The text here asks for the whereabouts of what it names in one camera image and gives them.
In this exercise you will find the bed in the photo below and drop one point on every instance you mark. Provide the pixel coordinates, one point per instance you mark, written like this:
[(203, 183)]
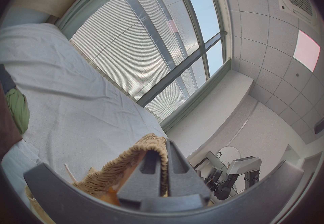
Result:
[(76, 78)]

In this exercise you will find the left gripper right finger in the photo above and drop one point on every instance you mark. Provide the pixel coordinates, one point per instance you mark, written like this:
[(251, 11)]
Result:
[(184, 182)]

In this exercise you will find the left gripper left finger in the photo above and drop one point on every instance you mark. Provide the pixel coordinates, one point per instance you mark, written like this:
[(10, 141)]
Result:
[(141, 182)]

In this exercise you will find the brown garment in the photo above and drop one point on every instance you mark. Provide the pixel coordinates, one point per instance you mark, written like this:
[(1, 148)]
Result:
[(7, 129)]

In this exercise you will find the square ceiling light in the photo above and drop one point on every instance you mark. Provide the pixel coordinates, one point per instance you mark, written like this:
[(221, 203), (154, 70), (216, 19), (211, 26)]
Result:
[(306, 49)]

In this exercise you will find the green garment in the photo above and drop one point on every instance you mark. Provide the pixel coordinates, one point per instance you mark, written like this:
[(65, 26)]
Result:
[(19, 111)]

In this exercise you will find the window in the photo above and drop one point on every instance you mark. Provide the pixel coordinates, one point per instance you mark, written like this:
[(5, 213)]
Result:
[(139, 40)]

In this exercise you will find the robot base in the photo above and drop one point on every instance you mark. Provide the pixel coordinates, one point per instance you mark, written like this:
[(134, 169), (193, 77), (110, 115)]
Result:
[(215, 159)]

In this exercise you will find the white garment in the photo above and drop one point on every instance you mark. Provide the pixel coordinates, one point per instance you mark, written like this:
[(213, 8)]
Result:
[(22, 152)]

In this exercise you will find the tan shorts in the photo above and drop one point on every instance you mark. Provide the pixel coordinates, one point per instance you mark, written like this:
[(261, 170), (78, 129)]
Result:
[(114, 169)]

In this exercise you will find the black garment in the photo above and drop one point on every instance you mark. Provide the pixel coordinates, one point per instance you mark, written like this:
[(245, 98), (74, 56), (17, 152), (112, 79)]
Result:
[(6, 78)]

